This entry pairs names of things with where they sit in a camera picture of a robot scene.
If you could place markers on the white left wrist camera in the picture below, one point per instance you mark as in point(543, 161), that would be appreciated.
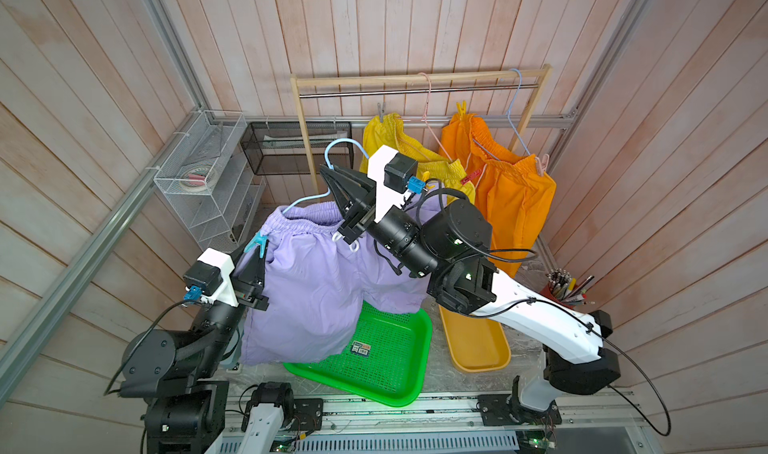
point(208, 280)

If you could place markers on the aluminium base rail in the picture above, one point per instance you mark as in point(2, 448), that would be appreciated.
point(460, 422)

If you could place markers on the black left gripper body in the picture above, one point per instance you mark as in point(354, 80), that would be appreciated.
point(229, 318)

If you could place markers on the black mesh wall basket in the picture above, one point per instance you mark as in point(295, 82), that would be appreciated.
point(277, 147)

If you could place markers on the green plastic basket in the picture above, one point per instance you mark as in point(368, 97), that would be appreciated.
point(385, 361)

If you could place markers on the pink clothespin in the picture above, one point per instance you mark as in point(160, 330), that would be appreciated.
point(541, 164)

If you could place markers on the grey clothespin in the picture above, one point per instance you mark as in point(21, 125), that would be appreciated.
point(381, 111)

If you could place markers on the red clothespin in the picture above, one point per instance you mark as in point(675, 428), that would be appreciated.
point(473, 176)

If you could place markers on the purple shorts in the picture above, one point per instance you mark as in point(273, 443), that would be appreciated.
point(317, 285)

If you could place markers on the orange shorts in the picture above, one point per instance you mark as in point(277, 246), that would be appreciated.
point(512, 197)

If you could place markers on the red pen cup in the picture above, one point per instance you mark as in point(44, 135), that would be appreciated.
point(566, 289)

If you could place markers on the yellow shorts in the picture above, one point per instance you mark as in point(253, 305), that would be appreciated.
point(389, 131)

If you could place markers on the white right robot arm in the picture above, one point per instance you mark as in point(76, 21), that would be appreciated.
point(437, 233)

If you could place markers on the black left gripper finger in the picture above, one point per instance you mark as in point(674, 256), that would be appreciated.
point(241, 263)
point(253, 277)

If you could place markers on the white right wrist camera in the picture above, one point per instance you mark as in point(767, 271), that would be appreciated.
point(395, 177)

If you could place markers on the yellow plastic tray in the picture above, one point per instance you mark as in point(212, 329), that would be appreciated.
point(475, 345)

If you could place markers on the wooden clothes rack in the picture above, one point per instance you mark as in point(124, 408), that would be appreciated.
point(422, 84)

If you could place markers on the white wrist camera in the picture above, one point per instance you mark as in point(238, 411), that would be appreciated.
point(395, 177)
point(208, 280)

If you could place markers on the white wire mesh shelf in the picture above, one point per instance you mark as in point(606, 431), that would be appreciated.
point(219, 218)

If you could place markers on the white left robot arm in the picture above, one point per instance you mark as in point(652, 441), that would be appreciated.
point(172, 370)

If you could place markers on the yellow clothespin on orange shorts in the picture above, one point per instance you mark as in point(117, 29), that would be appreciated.
point(461, 108)

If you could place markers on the teal clothespin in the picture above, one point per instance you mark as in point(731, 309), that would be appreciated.
point(257, 246)

